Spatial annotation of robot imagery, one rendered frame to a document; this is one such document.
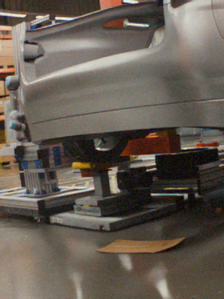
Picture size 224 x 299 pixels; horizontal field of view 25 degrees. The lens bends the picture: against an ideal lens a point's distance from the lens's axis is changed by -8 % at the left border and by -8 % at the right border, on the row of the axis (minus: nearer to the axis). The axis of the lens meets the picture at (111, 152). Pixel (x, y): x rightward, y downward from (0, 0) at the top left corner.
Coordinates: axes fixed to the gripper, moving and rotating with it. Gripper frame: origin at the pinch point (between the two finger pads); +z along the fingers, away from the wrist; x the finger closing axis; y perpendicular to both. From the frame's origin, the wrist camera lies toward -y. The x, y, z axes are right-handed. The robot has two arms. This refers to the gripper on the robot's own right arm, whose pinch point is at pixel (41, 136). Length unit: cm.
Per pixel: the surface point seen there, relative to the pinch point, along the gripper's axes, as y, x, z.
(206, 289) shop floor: -197, -176, -40
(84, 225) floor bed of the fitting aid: -86, -13, 27
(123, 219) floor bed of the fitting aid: -91, -46, 40
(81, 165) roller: -31.0, -18.7, 28.2
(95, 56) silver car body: 24, -91, -9
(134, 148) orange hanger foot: -4, -30, 84
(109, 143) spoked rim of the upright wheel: -11, -32, 50
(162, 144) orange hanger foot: -18, -63, 85
